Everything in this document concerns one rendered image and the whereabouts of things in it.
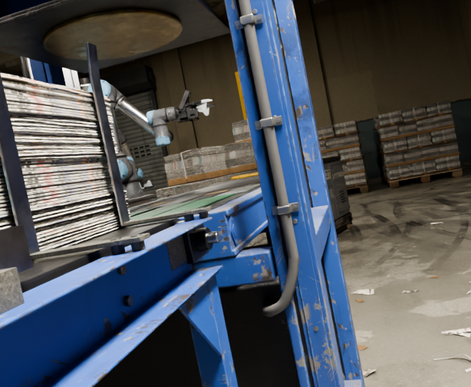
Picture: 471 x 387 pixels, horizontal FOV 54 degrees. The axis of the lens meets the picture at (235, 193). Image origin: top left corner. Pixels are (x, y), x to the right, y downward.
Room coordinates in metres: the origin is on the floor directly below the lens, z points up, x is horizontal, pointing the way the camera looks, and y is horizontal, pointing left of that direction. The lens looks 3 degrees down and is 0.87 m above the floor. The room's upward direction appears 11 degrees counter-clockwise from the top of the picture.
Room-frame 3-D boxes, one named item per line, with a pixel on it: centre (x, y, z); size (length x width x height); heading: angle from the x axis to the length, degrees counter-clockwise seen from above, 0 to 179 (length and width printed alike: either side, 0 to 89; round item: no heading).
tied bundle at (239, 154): (3.89, 0.02, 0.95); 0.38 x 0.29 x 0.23; 56
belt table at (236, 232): (1.32, 0.24, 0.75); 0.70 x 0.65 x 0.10; 165
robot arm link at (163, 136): (2.51, 0.32, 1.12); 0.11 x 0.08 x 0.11; 178
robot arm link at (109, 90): (2.51, 0.59, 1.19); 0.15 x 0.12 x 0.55; 178
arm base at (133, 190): (2.64, 0.59, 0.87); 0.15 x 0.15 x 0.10
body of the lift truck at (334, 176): (5.03, -0.78, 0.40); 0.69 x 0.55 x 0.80; 55
